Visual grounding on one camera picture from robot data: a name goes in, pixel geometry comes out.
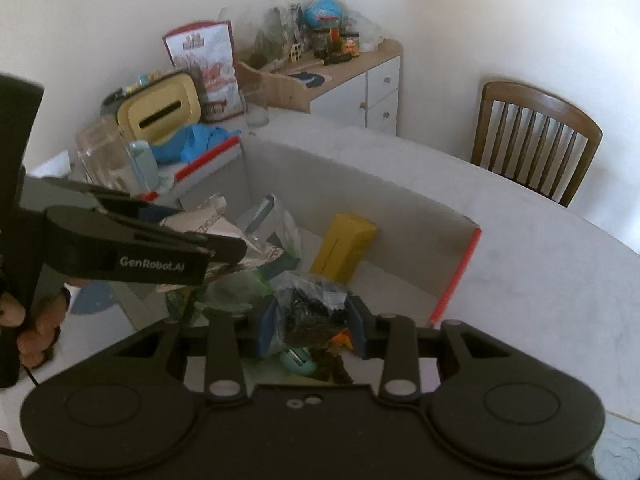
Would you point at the silver foil packet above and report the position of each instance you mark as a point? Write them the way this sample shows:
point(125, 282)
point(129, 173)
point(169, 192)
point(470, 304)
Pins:
point(200, 220)

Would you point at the light plywood tray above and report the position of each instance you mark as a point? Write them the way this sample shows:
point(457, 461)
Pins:
point(280, 91)

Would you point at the person's left hand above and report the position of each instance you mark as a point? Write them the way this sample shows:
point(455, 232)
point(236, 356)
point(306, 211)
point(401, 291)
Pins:
point(42, 310)

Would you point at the dark oval coaster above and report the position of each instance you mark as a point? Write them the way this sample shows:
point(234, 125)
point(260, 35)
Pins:
point(307, 79)

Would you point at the wooden white sideboard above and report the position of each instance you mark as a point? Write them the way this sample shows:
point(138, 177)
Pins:
point(382, 90)

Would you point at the black green screwdriver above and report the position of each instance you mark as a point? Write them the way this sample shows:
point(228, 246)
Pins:
point(340, 59)

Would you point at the brown wooden slatted chair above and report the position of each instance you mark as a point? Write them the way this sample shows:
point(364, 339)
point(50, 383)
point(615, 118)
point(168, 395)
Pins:
point(525, 91)

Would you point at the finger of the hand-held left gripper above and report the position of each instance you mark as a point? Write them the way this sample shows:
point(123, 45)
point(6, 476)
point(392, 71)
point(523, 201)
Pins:
point(115, 199)
point(225, 250)

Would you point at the green white pouch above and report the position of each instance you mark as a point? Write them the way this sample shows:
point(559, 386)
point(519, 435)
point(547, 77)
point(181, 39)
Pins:
point(280, 230)

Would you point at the tall clear glass jar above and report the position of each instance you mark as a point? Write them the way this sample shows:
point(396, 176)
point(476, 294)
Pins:
point(105, 160)

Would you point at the green plant decoration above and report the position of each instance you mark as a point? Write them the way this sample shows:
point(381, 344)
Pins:
point(275, 40)

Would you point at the white paper sheet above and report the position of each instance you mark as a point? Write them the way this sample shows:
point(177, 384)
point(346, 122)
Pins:
point(50, 167)

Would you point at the yellow tissue box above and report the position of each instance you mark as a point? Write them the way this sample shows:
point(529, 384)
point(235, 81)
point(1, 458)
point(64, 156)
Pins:
point(150, 105)

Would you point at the green snack packet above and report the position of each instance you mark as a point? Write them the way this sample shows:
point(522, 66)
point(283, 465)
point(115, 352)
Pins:
point(235, 292)

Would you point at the red white printed bag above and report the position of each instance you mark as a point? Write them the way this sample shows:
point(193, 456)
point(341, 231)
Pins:
point(210, 60)

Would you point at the orange label jar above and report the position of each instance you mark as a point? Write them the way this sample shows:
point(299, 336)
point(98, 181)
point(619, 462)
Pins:
point(351, 44)

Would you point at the clear drinking glass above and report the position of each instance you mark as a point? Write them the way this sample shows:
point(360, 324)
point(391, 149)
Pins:
point(256, 115)

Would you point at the blue rubber gloves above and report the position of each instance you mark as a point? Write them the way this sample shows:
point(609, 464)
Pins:
point(192, 142)

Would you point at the crumpled clear plastic wrap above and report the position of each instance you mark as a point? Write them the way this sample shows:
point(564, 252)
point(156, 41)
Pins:
point(370, 30)

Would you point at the blue globe toy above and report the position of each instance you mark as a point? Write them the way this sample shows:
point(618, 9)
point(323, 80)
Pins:
point(322, 12)

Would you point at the pale green cup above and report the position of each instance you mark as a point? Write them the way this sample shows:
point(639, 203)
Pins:
point(145, 165)

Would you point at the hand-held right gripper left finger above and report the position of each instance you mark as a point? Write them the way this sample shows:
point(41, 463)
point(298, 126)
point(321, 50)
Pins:
point(265, 330)

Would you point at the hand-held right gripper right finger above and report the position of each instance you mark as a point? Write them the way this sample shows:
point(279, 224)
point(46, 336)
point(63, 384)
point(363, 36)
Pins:
point(356, 327)

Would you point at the red white cardboard box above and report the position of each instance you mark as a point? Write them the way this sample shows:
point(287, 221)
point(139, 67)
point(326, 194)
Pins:
point(380, 200)

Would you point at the dark lidded jar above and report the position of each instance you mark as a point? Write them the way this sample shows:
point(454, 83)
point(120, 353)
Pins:
point(320, 42)

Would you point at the yellow packet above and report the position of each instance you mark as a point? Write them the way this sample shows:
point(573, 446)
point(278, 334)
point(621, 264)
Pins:
point(345, 245)

